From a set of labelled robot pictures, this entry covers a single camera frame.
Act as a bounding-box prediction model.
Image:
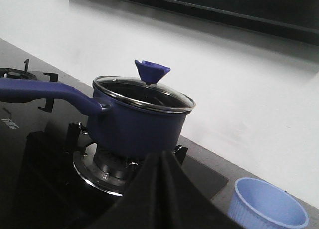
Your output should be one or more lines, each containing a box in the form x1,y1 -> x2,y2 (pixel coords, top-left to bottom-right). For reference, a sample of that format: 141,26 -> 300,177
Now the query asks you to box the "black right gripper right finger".
160,151 -> 241,229

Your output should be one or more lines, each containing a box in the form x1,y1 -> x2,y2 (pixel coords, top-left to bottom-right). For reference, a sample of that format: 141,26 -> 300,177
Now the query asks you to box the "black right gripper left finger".
86,153 -> 172,229

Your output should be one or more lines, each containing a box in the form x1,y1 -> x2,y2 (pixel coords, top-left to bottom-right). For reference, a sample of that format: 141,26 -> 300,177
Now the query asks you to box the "light blue ribbed cup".
227,177 -> 309,229

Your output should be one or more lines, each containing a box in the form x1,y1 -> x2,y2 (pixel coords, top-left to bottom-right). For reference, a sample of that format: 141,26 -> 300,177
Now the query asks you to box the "dark blue saucepan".
0,78 -> 190,158

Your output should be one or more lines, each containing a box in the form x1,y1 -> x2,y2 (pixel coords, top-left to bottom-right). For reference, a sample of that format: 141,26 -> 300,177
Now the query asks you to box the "glass lid with blue knob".
93,60 -> 195,114

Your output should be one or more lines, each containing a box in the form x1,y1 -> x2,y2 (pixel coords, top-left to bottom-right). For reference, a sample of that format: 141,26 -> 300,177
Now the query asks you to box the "black right gas burner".
65,122 -> 189,197

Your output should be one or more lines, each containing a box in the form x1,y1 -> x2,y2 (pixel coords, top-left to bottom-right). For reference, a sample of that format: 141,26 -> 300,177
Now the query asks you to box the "black gas burner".
0,59 -> 59,112
65,122 -> 189,197

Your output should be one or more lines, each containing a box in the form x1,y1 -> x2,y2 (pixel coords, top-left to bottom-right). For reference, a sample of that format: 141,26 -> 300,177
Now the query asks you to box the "black glass gas stove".
0,69 -> 229,229

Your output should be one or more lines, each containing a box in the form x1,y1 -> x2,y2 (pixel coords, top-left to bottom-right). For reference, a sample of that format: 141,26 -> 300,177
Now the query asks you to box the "black left gas burner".
0,59 -> 59,112

